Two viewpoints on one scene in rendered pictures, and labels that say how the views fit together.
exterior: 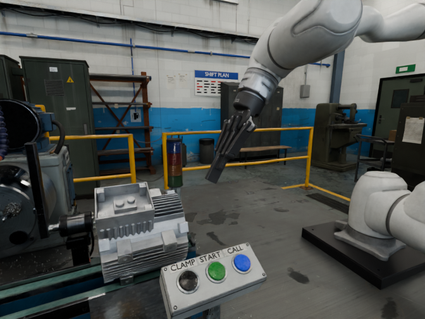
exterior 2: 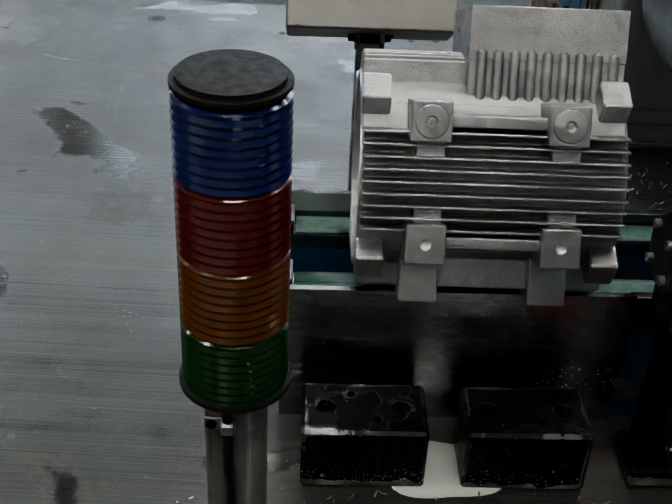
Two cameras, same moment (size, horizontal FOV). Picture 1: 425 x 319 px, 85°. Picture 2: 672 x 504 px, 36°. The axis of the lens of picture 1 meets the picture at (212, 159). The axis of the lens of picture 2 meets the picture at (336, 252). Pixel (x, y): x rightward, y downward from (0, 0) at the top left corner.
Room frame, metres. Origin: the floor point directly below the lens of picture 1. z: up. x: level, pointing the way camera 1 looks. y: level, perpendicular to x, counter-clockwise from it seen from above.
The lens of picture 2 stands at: (1.29, 0.38, 1.42)
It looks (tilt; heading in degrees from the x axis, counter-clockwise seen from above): 34 degrees down; 203
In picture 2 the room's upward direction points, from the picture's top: 3 degrees clockwise
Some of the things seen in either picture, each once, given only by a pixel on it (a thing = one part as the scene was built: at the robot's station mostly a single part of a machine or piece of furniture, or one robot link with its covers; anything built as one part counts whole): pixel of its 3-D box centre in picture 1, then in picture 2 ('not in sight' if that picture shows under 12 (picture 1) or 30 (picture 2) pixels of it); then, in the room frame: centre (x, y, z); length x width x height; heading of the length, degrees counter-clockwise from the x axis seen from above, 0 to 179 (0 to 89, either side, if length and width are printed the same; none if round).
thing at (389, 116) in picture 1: (397, 115); not in sight; (5.90, -4.62, 1.18); 1.09 x 0.10 x 2.35; 23
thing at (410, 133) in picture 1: (413, 130); not in sight; (2.82, -2.43, 1.08); 0.22 x 0.02 x 0.31; 13
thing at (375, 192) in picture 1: (379, 201); not in sight; (0.79, -0.61, 1.00); 0.18 x 0.16 x 0.22; 16
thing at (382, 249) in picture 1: (363, 232); not in sight; (0.82, -0.59, 0.86); 0.22 x 0.18 x 0.06; 33
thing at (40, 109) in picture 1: (36, 150); not in sight; (0.98, 0.75, 1.16); 0.33 x 0.26 x 0.42; 26
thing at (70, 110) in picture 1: (67, 133); not in sight; (3.35, 2.10, 0.98); 0.72 x 0.49 x 1.96; 113
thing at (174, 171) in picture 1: (174, 168); (234, 279); (0.90, 0.15, 1.10); 0.06 x 0.06 x 0.04
